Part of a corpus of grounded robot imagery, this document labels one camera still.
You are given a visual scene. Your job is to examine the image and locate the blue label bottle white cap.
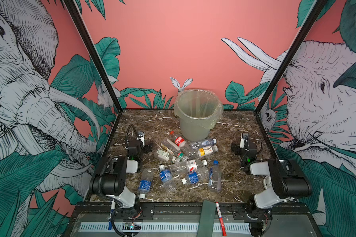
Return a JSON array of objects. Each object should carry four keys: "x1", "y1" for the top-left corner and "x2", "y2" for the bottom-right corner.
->
[{"x1": 159, "y1": 165, "x2": 177, "y2": 192}]

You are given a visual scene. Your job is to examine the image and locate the red white label water bottle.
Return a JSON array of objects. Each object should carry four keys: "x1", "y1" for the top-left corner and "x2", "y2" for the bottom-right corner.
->
[{"x1": 169, "y1": 159, "x2": 207, "y2": 175}]

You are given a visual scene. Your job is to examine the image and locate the blue label crushed bottle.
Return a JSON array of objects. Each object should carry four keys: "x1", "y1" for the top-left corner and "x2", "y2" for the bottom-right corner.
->
[{"x1": 181, "y1": 167, "x2": 209, "y2": 185}]

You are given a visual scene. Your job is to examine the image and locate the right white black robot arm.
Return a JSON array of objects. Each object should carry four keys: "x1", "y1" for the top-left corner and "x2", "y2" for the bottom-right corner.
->
[{"x1": 230, "y1": 137, "x2": 312, "y2": 220}]

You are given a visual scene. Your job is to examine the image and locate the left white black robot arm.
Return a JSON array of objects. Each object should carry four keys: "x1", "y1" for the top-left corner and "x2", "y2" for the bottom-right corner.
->
[{"x1": 89, "y1": 140, "x2": 153, "y2": 220}]

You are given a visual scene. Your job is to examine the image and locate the grey mesh waste bin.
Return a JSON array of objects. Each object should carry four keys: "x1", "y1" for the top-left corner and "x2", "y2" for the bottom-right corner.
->
[{"x1": 174, "y1": 89, "x2": 223, "y2": 142}]

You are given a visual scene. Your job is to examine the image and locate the translucent green bin liner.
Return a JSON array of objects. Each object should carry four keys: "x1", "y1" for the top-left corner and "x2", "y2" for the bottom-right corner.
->
[{"x1": 174, "y1": 89, "x2": 223, "y2": 130}]

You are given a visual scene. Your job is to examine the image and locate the large clear square bottle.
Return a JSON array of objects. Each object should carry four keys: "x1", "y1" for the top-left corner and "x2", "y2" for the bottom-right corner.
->
[{"x1": 160, "y1": 138, "x2": 181, "y2": 157}]

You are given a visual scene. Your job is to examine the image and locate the red label cola bottle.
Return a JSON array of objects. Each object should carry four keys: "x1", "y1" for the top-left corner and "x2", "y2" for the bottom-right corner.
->
[{"x1": 170, "y1": 131, "x2": 186, "y2": 148}]

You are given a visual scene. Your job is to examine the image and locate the yellow white label bottle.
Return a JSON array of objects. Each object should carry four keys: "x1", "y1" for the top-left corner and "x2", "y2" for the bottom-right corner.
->
[{"x1": 196, "y1": 145, "x2": 218, "y2": 158}]

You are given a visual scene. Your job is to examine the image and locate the green label clear bottle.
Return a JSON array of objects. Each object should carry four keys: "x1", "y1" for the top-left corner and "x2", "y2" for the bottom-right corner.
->
[{"x1": 172, "y1": 151, "x2": 188, "y2": 164}]

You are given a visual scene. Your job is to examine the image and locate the clear bottle white cap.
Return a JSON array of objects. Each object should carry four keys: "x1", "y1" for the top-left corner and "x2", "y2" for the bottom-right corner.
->
[{"x1": 190, "y1": 138, "x2": 217, "y2": 150}]

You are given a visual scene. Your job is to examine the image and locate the blue marker pen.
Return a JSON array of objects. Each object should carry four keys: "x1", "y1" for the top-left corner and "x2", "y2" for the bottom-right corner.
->
[{"x1": 108, "y1": 201, "x2": 116, "y2": 231}]

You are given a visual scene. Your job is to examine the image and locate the red marker pen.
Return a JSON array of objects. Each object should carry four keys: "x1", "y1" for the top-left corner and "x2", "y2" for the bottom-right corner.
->
[{"x1": 216, "y1": 202, "x2": 227, "y2": 237}]

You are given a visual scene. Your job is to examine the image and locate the green tape strip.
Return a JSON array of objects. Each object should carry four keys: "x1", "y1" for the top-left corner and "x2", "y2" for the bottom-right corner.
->
[{"x1": 197, "y1": 200, "x2": 216, "y2": 237}]

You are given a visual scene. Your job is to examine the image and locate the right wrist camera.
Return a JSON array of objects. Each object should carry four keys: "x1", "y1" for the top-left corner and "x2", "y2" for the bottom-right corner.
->
[{"x1": 239, "y1": 133, "x2": 249, "y2": 149}]

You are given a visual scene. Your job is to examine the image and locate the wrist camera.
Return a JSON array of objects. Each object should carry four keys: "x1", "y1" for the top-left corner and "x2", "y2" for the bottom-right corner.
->
[
  {"x1": 239, "y1": 133, "x2": 249, "y2": 149},
  {"x1": 137, "y1": 131, "x2": 145, "y2": 147}
]

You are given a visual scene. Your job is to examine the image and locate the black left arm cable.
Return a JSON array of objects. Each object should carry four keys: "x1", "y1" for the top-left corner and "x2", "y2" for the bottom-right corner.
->
[{"x1": 125, "y1": 124, "x2": 140, "y2": 149}]

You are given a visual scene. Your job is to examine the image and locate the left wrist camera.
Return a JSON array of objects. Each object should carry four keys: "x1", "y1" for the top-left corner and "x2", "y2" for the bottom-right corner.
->
[{"x1": 137, "y1": 131, "x2": 145, "y2": 147}]

